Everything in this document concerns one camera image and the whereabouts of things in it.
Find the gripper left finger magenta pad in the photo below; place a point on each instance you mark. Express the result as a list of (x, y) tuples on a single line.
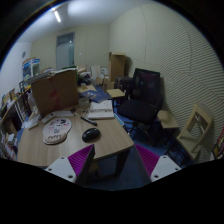
[(75, 167)]

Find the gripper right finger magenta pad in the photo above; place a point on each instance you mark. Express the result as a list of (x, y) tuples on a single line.
[(156, 167)]

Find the black computer mouse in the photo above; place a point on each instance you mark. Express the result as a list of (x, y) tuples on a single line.
[(90, 134)]

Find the round cartoon mouse pad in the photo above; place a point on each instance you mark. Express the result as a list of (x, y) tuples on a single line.
[(56, 130)]

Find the wooden desk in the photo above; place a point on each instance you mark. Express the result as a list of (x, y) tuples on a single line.
[(113, 141)]

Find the wooden folding chair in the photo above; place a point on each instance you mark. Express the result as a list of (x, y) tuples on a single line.
[(195, 130)]

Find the black pen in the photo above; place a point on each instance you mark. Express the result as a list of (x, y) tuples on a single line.
[(89, 121)]

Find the white power strip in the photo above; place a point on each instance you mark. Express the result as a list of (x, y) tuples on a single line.
[(48, 117)]

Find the black office chair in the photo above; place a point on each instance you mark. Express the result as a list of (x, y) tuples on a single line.
[(145, 99)]

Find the blue book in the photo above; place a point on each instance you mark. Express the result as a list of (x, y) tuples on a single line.
[(95, 96)]

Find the large cardboard box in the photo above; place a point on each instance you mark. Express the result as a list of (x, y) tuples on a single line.
[(56, 92)]

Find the tall cardboard box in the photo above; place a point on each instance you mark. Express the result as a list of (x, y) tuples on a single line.
[(116, 65)]

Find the white door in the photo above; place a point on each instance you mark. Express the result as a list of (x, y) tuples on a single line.
[(65, 51)]

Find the ceiling fluorescent light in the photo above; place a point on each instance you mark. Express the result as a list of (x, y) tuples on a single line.
[(57, 16)]

